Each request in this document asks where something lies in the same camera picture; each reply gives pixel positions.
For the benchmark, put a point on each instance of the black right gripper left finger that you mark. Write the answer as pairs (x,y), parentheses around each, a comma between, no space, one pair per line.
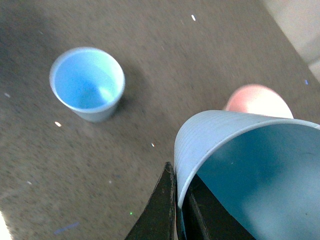
(157,221)

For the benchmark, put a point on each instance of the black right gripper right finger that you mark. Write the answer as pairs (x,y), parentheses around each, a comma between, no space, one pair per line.
(203,217)

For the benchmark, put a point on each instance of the light blue cup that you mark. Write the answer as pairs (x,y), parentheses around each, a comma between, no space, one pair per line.
(264,170)
(89,81)

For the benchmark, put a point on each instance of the pink bowl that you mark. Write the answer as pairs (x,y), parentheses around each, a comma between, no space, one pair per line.
(260,100)

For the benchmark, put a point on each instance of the grey pleated curtain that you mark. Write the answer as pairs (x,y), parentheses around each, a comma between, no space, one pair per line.
(300,22)

